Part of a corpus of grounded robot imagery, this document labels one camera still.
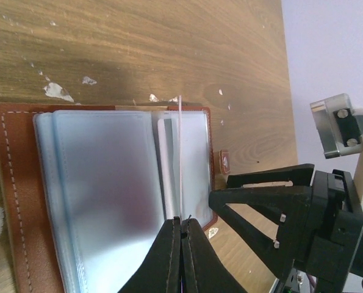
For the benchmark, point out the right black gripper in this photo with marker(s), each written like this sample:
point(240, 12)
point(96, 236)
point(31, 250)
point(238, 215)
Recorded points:
point(271, 221)

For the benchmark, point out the brown leather card holder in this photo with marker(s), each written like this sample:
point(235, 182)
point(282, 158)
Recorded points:
point(83, 193)

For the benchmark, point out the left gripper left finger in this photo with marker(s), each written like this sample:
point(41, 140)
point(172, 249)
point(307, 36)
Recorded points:
point(160, 270)

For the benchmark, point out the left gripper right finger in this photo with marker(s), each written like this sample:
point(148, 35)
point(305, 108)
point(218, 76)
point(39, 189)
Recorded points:
point(202, 269)

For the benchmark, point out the white red credit card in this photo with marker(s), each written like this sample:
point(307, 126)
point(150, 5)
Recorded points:
point(184, 154)

